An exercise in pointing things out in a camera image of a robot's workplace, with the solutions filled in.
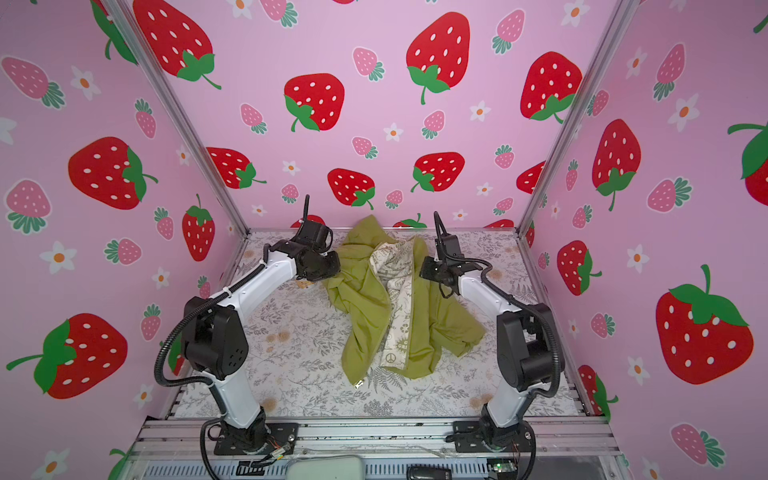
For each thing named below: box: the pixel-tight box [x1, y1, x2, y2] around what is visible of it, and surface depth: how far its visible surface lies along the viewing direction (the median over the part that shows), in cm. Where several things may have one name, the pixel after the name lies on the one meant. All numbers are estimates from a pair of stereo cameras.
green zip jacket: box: [323, 215, 486, 386], surface depth 90 cm
